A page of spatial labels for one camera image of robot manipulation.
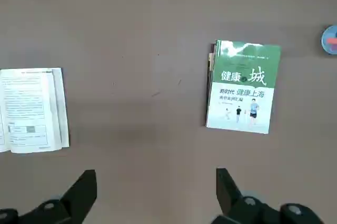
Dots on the green cover book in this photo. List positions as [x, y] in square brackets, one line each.
[245, 89]

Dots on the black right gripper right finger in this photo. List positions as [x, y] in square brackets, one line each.
[237, 208]

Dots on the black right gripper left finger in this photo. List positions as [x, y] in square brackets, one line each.
[65, 208]

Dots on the blue white cover paperback book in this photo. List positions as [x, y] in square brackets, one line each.
[26, 108]

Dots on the light blue pen cup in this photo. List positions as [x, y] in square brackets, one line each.
[329, 47]

